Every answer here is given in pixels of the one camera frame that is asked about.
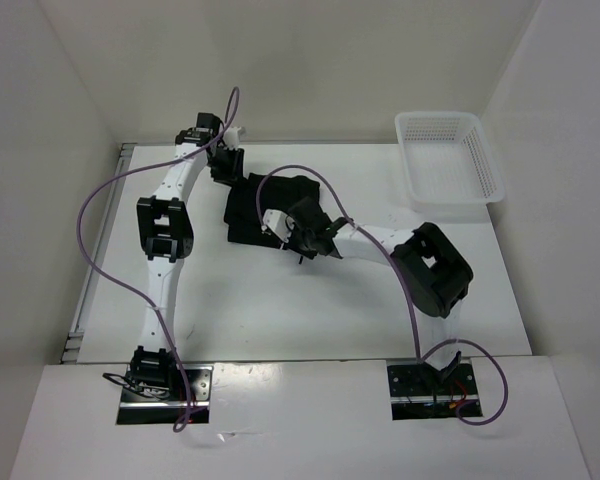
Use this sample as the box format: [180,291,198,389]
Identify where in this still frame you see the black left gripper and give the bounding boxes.
[206,145,245,189]

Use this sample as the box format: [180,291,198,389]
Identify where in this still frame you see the black shorts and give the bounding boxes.
[223,174,320,249]

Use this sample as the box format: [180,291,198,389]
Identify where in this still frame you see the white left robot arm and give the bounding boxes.
[128,113,244,400]

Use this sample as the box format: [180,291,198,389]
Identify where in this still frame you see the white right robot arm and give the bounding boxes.
[266,198,474,393]

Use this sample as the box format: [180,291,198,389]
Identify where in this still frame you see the white plastic basket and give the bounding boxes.
[394,111,505,213]

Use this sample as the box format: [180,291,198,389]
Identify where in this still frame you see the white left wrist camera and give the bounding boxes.
[223,127,245,150]

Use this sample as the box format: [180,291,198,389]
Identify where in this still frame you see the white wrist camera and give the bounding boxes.
[261,209,295,248]
[223,127,245,150]

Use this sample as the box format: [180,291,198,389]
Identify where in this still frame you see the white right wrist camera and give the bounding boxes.
[261,209,295,248]

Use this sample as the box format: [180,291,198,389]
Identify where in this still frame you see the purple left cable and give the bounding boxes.
[75,87,244,432]

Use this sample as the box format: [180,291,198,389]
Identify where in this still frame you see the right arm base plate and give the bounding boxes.
[386,360,483,421]

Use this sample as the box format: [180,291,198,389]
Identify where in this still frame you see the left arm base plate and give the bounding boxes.
[116,363,215,426]

